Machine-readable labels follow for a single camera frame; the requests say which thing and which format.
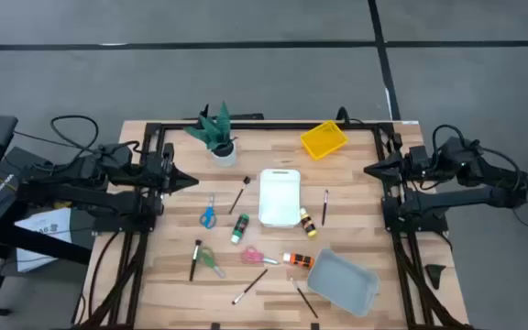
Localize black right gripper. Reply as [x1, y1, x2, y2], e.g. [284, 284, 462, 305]
[363, 132, 414, 187]

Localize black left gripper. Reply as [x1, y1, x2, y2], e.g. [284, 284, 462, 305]
[147, 142, 200, 196]

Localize blue scissors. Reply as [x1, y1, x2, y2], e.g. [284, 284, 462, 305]
[199, 192, 218, 230]

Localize black brush fluffy black head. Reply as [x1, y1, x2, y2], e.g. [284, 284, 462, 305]
[227, 175, 252, 216]

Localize thick brush silver ferrule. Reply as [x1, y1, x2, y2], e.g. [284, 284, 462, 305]
[188, 237, 204, 283]

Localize thin brown paintbrush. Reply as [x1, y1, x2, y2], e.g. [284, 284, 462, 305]
[320, 188, 331, 227]

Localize green paint bottle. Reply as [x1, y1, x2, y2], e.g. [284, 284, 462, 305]
[230, 213, 251, 245]

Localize yellow paint bottle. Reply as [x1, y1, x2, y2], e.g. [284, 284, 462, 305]
[298, 206, 319, 239]

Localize green scissors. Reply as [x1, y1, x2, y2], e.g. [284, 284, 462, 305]
[196, 246, 227, 280]

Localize pink scissors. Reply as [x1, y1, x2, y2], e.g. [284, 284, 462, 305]
[239, 246, 281, 267]

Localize orange paint bottle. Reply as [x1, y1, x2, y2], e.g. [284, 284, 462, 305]
[281, 251, 316, 270]

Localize black paintbrush silver ferrule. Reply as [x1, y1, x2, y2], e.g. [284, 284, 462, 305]
[231, 268, 270, 307]

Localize black paintbrush white tip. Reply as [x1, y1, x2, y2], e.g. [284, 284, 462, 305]
[289, 276, 320, 320]

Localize green plant in white pot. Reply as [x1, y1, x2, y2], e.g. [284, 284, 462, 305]
[183, 101, 239, 168]

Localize yellow plastic basket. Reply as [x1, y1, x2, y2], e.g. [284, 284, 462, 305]
[300, 119, 350, 162]

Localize white plastic bin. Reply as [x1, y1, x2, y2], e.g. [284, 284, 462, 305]
[258, 168, 303, 229]

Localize light grey plastic tray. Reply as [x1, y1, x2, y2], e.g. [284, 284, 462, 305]
[306, 247, 381, 319]

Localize black wedge piece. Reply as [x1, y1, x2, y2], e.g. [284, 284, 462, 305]
[424, 263, 447, 291]

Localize white paper sheet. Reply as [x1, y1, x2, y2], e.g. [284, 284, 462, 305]
[14, 206, 73, 274]

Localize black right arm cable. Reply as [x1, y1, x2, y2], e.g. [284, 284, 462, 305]
[431, 123, 522, 193]

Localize black mast foot bracket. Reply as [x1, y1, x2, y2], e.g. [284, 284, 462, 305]
[198, 103, 265, 122]

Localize black metal table frame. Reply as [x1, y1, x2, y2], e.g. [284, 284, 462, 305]
[73, 119, 476, 330]

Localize black floor cable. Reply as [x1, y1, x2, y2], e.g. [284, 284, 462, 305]
[14, 130, 86, 152]

